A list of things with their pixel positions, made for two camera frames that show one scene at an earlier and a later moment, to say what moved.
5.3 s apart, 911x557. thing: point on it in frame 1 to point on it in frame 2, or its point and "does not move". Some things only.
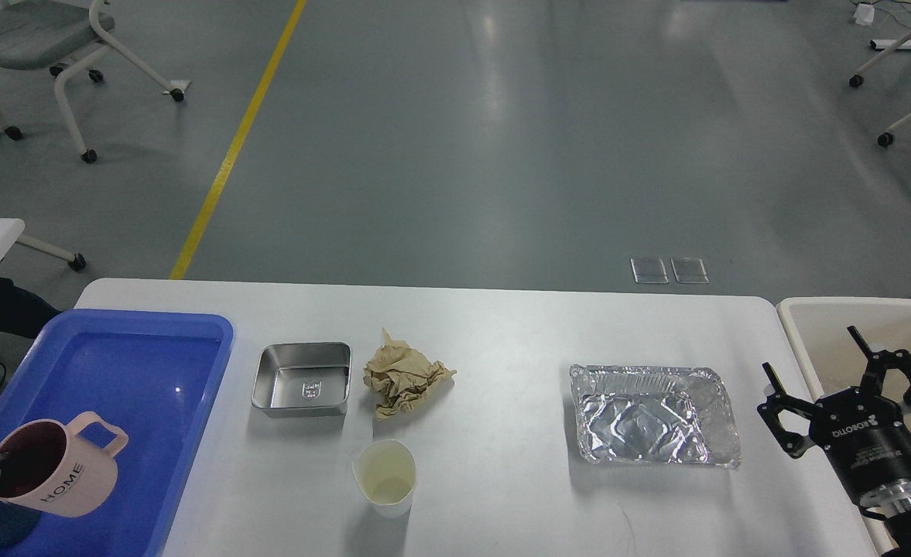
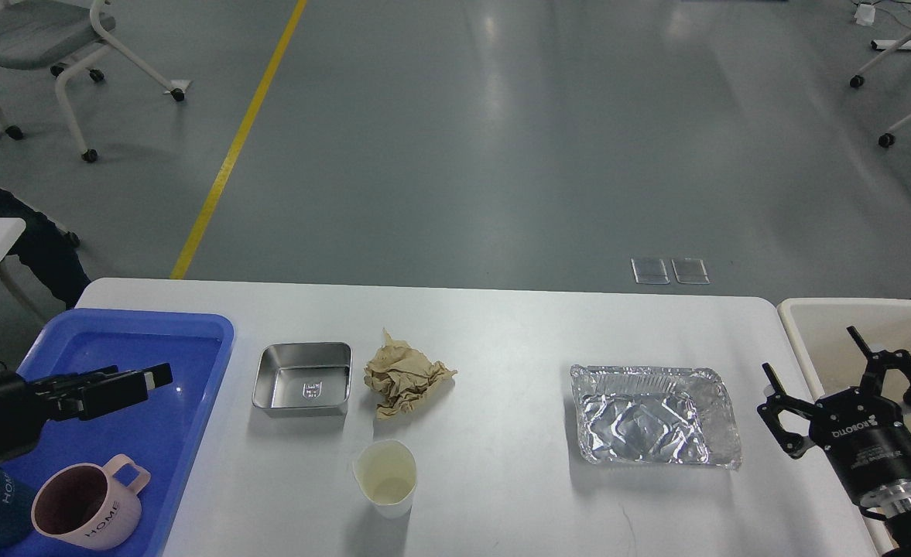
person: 17,311 to 49,251
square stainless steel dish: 302,380 does not move
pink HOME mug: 50,467 to 90,507
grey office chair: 59,35 does not move
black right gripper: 864,435 does not move
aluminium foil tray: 654,415 does not move
